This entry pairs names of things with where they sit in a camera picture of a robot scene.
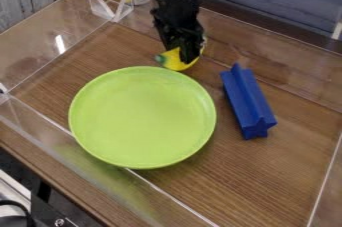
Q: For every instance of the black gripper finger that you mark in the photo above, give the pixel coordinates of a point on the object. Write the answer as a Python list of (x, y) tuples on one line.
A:
[(168, 36), (191, 46)]

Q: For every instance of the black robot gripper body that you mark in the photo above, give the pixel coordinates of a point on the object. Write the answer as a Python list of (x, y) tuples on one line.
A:
[(178, 13)]

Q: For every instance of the yellow toy banana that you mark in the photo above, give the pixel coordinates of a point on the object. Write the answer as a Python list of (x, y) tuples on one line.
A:
[(169, 60)]

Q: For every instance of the green round plate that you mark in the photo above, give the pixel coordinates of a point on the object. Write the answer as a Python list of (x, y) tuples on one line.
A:
[(141, 117)]

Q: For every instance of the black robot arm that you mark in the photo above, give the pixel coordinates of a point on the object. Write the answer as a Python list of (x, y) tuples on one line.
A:
[(180, 31)]

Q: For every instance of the blue star-shaped block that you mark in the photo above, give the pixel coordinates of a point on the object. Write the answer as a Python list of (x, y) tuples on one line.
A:
[(247, 100)]

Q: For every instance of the clear acrylic corner bracket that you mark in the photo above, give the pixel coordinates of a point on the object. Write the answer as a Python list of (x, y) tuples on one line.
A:
[(111, 10)]

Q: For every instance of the clear acrylic enclosure wall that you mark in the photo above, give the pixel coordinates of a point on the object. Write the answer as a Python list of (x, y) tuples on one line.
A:
[(240, 183)]

